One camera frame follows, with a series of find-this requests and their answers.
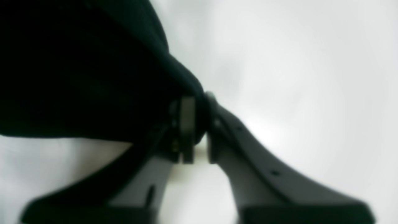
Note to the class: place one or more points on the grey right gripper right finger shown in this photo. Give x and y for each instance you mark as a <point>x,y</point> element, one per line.
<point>267,190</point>

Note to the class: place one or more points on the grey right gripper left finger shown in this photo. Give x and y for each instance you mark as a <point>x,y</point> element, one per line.
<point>130,189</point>

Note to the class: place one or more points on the black T-shirt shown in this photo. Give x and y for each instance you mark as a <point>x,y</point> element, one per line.
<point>97,69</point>

